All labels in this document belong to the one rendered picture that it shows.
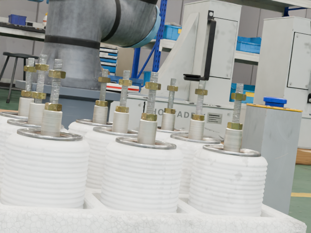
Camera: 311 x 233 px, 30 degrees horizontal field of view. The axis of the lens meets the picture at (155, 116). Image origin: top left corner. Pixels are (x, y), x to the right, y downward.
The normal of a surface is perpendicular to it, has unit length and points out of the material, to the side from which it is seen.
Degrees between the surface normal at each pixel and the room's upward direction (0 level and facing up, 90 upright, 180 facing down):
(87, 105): 90
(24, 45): 90
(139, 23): 106
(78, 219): 90
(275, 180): 90
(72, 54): 72
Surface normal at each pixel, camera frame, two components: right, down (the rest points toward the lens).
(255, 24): -0.91, -0.09
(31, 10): 0.40, 0.10
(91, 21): 0.69, 0.12
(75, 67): 0.34, -0.22
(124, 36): 0.45, 0.77
